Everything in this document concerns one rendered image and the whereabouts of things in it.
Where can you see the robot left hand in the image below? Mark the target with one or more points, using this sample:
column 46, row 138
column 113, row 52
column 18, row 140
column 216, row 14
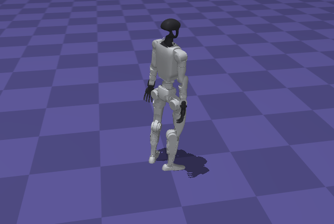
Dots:
column 148, row 91

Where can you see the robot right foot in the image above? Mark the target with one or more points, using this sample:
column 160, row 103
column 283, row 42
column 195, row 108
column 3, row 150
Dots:
column 175, row 167

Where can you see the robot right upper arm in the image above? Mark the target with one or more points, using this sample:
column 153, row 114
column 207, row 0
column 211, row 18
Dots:
column 181, row 59

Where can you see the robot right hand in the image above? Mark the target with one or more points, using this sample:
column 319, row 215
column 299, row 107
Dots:
column 183, row 109

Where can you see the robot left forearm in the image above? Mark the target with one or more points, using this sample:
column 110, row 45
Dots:
column 153, row 74

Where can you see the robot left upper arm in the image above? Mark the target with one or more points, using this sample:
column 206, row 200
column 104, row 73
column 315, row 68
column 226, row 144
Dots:
column 153, row 61

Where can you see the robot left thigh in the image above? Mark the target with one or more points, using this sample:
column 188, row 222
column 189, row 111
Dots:
column 158, row 106

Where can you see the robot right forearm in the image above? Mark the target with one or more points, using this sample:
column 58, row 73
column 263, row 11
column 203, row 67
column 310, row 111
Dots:
column 183, row 90

